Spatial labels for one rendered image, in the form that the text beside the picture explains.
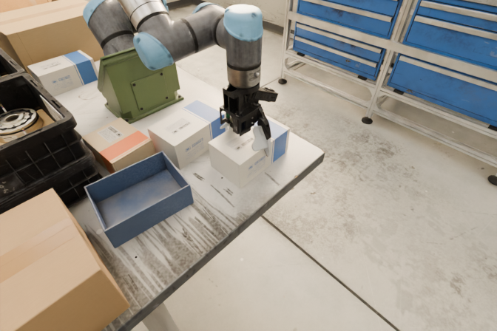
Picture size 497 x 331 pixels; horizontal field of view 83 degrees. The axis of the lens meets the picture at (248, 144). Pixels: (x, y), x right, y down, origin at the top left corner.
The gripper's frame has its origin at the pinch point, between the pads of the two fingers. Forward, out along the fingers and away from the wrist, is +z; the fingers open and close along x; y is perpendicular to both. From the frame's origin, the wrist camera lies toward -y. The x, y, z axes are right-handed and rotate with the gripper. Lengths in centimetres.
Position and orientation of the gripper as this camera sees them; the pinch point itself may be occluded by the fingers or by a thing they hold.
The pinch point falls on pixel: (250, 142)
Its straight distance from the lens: 77.9
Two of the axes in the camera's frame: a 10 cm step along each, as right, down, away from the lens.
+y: -6.9, 4.8, -5.3
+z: 0.0, 7.4, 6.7
